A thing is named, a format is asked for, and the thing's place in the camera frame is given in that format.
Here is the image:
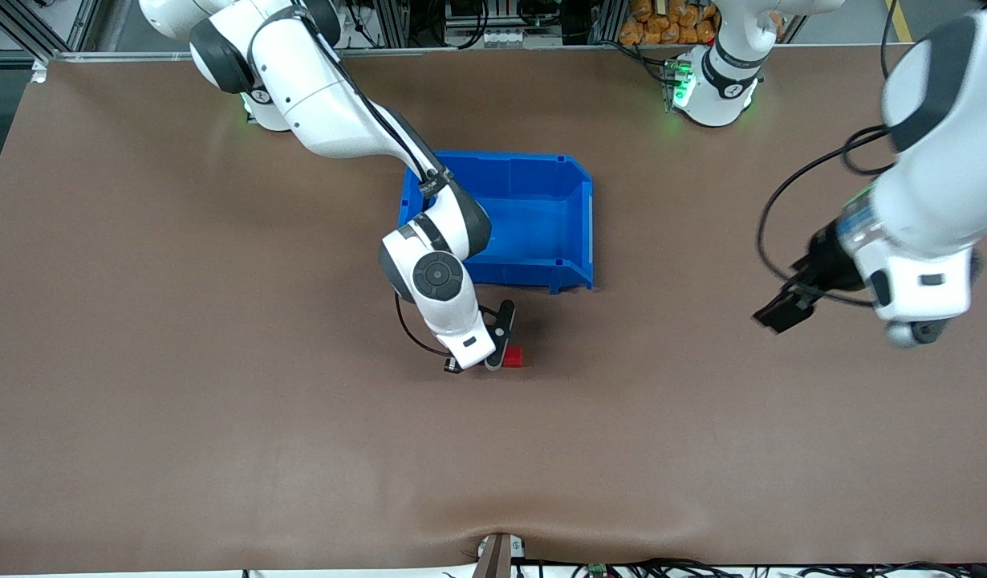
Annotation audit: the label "brown table mat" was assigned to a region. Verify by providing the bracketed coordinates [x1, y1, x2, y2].
[0, 44, 987, 575]

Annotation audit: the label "blue plastic storage bin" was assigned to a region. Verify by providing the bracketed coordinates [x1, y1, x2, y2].
[397, 149, 595, 295]

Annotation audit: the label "metal table clamp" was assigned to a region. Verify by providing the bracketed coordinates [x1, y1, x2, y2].
[473, 532, 526, 578]

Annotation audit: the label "orange snack bags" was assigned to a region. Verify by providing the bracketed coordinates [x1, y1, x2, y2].
[619, 0, 719, 46]

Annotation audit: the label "grey control box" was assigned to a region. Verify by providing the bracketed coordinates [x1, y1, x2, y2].
[444, 0, 564, 49]

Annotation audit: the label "white power strip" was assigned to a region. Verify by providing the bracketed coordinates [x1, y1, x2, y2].
[337, 6, 382, 51]

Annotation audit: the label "aluminium frame post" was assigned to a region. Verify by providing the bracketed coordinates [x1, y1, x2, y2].
[0, 0, 101, 54]
[380, 0, 411, 49]
[590, 0, 627, 45]

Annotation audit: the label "silver table edge rail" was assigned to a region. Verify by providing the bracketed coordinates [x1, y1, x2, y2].
[30, 45, 672, 63]

